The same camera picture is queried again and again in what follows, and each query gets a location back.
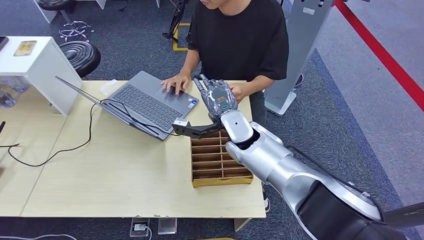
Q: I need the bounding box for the yellow patterned card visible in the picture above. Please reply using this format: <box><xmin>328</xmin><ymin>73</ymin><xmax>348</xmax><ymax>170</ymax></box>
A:
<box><xmin>13</xmin><ymin>40</ymin><xmax>38</xmax><ymax>57</ymax></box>

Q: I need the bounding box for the chrome star chair base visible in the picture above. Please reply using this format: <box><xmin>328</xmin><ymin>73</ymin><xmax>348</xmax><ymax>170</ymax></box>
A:
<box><xmin>58</xmin><ymin>20</ymin><xmax>96</xmax><ymax>43</ymax></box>

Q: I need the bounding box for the black round stool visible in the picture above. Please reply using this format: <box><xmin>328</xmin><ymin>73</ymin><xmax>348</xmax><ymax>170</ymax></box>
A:
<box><xmin>36</xmin><ymin>0</ymin><xmax>78</xmax><ymax>15</ymax></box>
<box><xmin>58</xmin><ymin>41</ymin><xmax>102</xmax><ymax>79</ymax></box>

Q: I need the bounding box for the red floor tape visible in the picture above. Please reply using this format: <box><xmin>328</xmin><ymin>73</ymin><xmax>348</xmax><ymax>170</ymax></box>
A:
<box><xmin>331</xmin><ymin>0</ymin><xmax>424</xmax><ymax>113</ymax></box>

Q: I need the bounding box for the person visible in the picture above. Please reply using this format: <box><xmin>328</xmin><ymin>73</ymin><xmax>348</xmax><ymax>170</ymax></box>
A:
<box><xmin>161</xmin><ymin>0</ymin><xmax>290</xmax><ymax>214</ymax></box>

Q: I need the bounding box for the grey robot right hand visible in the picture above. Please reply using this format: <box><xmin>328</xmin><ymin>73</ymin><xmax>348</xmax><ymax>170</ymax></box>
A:
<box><xmin>193</xmin><ymin>74</ymin><xmax>239</xmax><ymax>121</ymax></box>

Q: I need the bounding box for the grey kiosk stand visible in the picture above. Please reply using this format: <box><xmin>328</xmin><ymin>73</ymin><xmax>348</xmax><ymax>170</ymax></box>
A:
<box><xmin>263</xmin><ymin>0</ymin><xmax>334</xmax><ymax>117</ymax></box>

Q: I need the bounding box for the person's right hand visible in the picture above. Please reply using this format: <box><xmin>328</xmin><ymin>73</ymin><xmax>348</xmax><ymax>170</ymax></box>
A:
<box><xmin>161</xmin><ymin>72</ymin><xmax>192</xmax><ymax>96</ymax></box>

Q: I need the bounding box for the yellow floor tape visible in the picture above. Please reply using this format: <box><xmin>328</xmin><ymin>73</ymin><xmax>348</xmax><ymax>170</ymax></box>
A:
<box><xmin>171</xmin><ymin>22</ymin><xmax>192</xmax><ymax>52</ymax></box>

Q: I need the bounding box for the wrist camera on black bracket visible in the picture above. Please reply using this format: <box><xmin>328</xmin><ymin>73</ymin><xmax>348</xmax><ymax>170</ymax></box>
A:
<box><xmin>171</xmin><ymin>117</ymin><xmax>223</xmax><ymax>139</ymax></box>

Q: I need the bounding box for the person's left hand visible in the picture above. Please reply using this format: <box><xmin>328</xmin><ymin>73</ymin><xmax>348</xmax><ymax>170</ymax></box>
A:
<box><xmin>228</xmin><ymin>82</ymin><xmax>248</xmax><ymax>104</ymax></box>

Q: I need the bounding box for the metal floor socket cover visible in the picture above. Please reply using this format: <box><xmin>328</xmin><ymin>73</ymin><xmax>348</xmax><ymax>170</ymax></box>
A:
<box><xmin>157</xmin><ymin>217</ymin><xmax>178</xmax><ymax>236</ymax></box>

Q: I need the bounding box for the floor socket box with plug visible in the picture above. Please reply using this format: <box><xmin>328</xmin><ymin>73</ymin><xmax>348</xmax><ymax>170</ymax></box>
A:
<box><xmin>129</xmin><ymin>217</ymin><xmax>151</xmax><ymax>238</ymax></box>

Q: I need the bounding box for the white cabinet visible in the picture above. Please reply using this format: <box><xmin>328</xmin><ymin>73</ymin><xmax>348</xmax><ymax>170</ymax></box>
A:
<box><xmin>0</xmin><ymin>36</ymin><xmax>84</xmax><ymax>117</ymax></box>

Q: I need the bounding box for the clear plastic bottle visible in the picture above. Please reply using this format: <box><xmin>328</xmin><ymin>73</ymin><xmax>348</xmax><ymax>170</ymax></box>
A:
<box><xmin>0</xmin><ymin>90</ymin><xmax>17</xmax><ymax>109</ymax></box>
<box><xmin>5</xmin><ymin>76</ymin><xmax>29</xmax><ymax>94</ymax></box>

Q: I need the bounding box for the wooden card organizer box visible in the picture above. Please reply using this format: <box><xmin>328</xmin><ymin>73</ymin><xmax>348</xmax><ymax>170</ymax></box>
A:
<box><xmin>190</xmin><ymin>129</ymin><xmax>254</xmax><ymax>188</ymax></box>

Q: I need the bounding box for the clear plastic wrapper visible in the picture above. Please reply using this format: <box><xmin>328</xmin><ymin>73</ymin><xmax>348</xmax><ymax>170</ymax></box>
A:
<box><xmin>100</xmin><ymin>79</ymin><xmax>119</xmax><ymax>97</ymax></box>

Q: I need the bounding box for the black cable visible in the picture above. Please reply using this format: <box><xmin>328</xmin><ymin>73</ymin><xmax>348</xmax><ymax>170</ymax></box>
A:
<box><xmin>0</xmin><ymin>99</ymin><xmax>181</xmax><ymax>168</ymax></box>

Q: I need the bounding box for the grey laptop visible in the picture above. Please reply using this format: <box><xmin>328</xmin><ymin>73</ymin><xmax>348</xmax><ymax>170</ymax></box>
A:
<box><xmin>54</xmin><ymin>70</ymin><xmax>200</xmax><ymax>142</ymax></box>

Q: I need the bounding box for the dark metal bar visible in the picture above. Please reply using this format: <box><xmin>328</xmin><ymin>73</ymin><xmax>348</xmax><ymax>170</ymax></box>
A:
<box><xmin>383</xmin><ymin>202</ymin><xmax>424</xmax><ymax>229</ymax></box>

